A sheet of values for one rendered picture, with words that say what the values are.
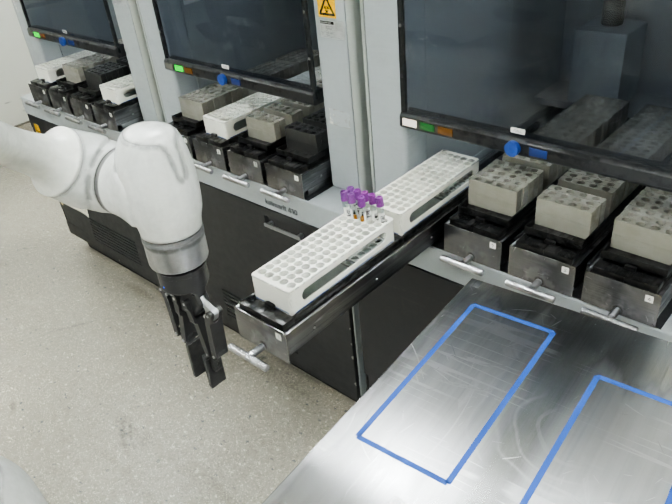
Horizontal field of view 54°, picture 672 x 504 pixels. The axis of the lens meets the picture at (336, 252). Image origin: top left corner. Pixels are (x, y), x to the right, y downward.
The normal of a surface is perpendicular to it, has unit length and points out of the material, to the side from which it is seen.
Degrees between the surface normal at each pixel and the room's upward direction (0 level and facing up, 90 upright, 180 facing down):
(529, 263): 90
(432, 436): 0
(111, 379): 0
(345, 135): 90
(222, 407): 0
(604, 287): 90
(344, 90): 90
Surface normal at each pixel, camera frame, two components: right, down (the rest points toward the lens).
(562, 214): -0.67, 0.45
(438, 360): -0.09, -0.83
